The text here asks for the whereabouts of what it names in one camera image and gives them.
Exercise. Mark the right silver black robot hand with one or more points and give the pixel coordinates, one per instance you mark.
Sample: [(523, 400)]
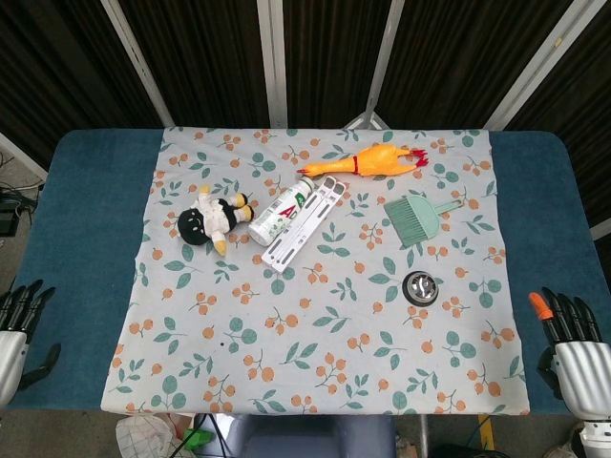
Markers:
[(582, 372)]

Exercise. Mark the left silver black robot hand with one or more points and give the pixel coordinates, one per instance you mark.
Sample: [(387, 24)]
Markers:
[(12, 343)]

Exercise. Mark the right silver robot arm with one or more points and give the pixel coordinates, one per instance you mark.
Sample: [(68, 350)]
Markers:
[(596, 439)]

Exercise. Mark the blue table cover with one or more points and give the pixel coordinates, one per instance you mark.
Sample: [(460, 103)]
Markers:
[(81, 248)]

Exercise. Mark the white checked plastic bag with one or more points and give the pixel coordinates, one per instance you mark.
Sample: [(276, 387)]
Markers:
[(143, 436)]

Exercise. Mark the green plastic object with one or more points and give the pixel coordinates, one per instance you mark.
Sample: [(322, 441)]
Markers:
[(198, 438)]

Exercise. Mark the green dustpan with brush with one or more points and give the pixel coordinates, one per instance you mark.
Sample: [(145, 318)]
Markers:
[(417, 219)]

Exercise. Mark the black white plush doll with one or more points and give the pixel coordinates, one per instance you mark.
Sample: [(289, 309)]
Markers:
[(215, 220)]

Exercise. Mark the blue chair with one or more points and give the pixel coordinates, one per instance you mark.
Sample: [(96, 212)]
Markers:
[(310, 436)]

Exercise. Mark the floral patterned cloth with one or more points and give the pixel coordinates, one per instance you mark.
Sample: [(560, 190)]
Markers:
[(315, 286)]

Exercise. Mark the yellow rubber chicken toy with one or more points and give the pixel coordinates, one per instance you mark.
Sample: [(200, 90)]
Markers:
[(372, 161)]

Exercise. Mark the white green drink bottle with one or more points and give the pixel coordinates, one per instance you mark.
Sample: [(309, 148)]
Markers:
[(281, 210)]

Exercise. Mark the white folding stand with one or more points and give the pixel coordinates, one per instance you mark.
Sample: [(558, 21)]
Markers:
[(305, 224)]

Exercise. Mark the white folding screen frame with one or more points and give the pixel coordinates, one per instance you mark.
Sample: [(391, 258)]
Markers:
[(274, 62)]

